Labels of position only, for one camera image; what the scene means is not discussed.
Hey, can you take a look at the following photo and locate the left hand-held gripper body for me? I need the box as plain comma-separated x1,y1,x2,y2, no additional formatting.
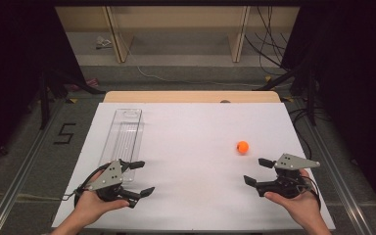
85,159,135,210

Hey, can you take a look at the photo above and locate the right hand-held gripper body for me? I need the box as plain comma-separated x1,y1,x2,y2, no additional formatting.
255,153,321,200

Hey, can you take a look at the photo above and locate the orange ball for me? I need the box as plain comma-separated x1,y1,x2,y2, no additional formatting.
236,140,250,155

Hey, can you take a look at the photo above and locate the clear plastic tray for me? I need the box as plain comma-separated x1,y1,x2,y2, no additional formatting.
98,108,144,184

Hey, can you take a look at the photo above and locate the person's right hand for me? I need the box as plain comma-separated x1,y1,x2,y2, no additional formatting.
263,168,321,227

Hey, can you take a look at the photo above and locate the person's left hand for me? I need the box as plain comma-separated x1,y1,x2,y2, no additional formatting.
73,169,131,227

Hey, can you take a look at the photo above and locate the white board sheet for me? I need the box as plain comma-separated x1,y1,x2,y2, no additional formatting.
51,102,337,231

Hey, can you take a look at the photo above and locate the black metal stand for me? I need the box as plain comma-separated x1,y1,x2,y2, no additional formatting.
38,67,107,130
254,60,318,127

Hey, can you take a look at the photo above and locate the light wooden table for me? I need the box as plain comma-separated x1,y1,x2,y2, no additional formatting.
103,90,282,105

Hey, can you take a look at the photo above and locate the pink cloth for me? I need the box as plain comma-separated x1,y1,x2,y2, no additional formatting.
68,77,100,93

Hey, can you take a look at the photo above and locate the crumpled clear plastic wrapper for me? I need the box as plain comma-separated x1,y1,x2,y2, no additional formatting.
94,35,114,50

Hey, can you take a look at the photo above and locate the dark furniture at right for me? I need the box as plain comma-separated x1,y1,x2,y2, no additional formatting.
280,4,376,210

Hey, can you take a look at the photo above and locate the light wooden bench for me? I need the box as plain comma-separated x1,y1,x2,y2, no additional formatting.
54,5,301,65

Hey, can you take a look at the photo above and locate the black curtain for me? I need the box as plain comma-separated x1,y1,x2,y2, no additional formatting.
0,4,87,170

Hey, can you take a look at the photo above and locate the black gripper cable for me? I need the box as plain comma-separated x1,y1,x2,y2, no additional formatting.
62,162,112,210
302,175,323,212

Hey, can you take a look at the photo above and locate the black floor cable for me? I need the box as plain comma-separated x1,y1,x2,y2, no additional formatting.
288,107,313,162

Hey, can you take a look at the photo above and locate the aluminium floor rail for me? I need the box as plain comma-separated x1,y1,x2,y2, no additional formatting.
0,97,67,235
293,97,375,235

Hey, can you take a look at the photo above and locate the bundle of black cables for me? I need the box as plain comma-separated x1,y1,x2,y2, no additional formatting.
244,6,293,76

